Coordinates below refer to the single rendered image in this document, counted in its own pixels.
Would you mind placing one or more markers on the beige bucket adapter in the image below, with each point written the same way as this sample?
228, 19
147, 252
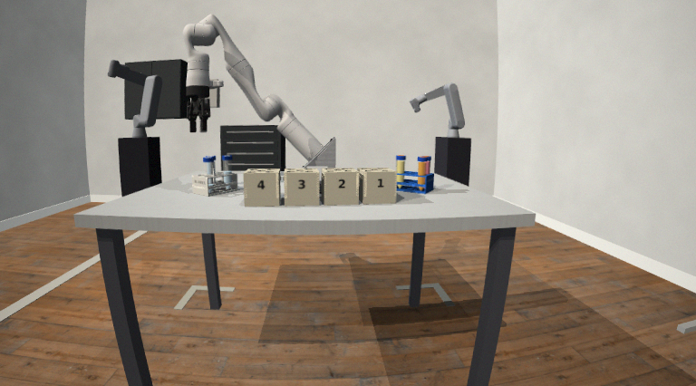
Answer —
377, 185
262, 187
340, 186
301, 187

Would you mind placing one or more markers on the blue tube rack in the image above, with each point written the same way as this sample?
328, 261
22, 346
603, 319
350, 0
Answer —
429, 179

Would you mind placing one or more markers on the beige tube rack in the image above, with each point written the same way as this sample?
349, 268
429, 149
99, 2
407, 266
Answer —
200, 184

